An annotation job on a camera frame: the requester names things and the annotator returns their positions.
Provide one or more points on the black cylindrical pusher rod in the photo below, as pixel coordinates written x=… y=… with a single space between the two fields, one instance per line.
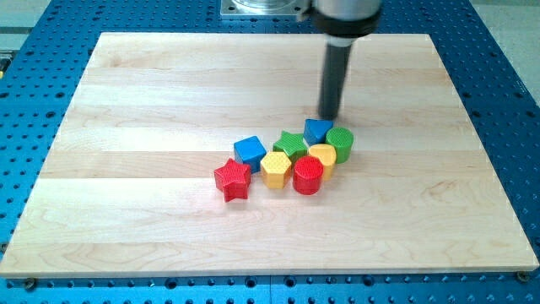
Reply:
x=333 y=77

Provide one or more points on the yellow heart block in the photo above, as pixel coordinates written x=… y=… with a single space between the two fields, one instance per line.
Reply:
x=327 y=155

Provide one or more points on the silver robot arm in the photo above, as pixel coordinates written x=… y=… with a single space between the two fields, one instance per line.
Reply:
x=342 y=22

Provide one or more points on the blue triangle block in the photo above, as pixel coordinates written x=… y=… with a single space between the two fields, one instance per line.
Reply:
x=315 y=130

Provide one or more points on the green cylinder block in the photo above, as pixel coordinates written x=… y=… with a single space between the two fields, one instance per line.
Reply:
x=341 y=139

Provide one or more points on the green star block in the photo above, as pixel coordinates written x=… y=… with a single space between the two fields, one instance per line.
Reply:
x=292 y=144

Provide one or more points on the red cylinder block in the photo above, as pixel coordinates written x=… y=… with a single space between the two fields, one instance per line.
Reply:
x=307 y=177

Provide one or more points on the yellow hexagon block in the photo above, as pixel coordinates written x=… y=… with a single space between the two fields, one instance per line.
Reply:
x=276 y=169

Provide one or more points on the blue cube block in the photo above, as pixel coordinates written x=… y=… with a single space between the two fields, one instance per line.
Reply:
x=250 y=151

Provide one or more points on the red star block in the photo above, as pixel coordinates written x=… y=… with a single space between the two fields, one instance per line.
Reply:
x=233 y=179

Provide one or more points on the light wooden board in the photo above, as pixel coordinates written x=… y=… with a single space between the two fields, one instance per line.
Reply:
x=127 y=188

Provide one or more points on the blue perforated metal table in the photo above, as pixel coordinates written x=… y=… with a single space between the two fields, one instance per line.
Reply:
x=486 y=48

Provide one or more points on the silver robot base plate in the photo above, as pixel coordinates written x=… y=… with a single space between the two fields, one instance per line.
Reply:
x=262 y=7

